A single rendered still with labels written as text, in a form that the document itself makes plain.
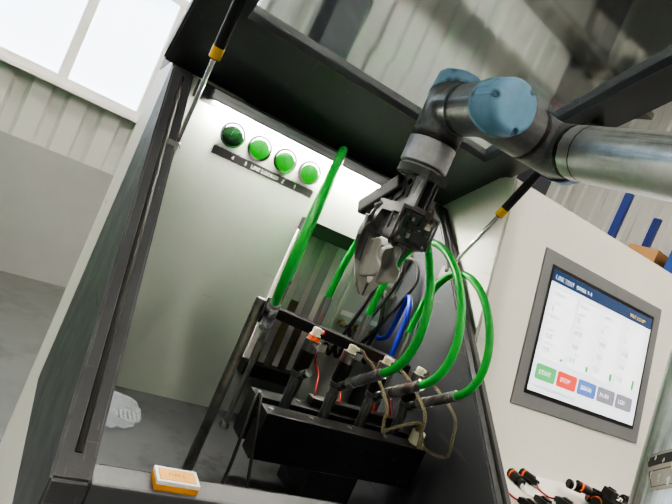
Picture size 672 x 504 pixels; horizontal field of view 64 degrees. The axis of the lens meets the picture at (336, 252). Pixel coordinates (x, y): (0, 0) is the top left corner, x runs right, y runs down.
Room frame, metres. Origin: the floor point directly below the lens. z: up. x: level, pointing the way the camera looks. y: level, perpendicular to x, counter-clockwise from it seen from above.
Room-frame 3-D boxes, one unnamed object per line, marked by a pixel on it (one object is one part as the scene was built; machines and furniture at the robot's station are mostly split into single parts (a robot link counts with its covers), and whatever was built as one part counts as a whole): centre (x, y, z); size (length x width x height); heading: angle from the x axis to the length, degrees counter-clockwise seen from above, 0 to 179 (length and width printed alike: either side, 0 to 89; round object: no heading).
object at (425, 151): (0.83, -0.07, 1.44); 0.08 x 0.08 x 0.05
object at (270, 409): (0.96, -0.13, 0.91); 0.34 x 0.10 x 0.15; 117
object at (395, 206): (0.82, -0.07, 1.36); 0.09 x 0.08 x 0.12; 27
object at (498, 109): (0.74, -0.13, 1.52); 0.11 x 0.11 x 0.08; 24
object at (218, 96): (1.14, 0.10, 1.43); 0.54 x 0.03 x 0.02; 117
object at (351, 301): (1.25, -0.12, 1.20); 0.13 x 0.03 x 0.31; 117
